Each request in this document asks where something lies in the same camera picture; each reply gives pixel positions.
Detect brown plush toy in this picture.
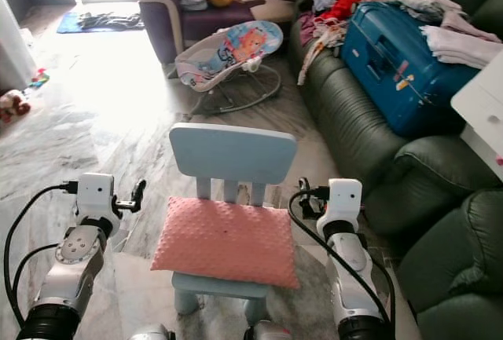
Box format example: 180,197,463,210
0,89,33,126

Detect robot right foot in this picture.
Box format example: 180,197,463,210
244,320,293,340

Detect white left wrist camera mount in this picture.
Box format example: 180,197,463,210
76,173,116,220

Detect white cabinet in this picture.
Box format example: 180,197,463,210
0,0,39,93

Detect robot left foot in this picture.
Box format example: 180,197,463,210
128,324,175,340

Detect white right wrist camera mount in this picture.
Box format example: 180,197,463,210
317,178,363,235

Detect purple armchair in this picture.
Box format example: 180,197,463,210
135,0,293,65

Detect red garment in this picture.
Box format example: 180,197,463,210
318,0,365,21

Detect pink dotted pillow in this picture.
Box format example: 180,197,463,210
150,196,300,290

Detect white folded cloth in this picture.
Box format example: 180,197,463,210
420,24,503,71

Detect light blue child chair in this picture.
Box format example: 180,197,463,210
169,122,298,327

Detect patterned hanging cloth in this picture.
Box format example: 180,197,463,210
297,18,351,86

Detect grey crumpled clothing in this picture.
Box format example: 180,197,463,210
385,0,501,42

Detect small colourful toy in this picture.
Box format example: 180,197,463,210
28,68,50,90

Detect printed baby bouncer seat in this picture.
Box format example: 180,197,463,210
174,20,285,117

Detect dark green leather sofa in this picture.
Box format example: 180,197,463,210
287,0,503,340

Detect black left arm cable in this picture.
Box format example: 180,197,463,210
4,181,79,327

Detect white table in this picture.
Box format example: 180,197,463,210
450,51,503,182

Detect blue floor mat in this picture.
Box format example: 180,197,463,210
57,12,144,35

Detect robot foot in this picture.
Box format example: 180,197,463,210
244,320,293,340
128,324,175,340

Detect dark crumpled clothes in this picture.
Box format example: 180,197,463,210
77,12,142,30

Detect blue hard suitcase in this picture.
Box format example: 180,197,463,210
342,1,482,137

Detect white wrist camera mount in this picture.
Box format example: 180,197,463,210
317,178,363,235
76,173,116,220

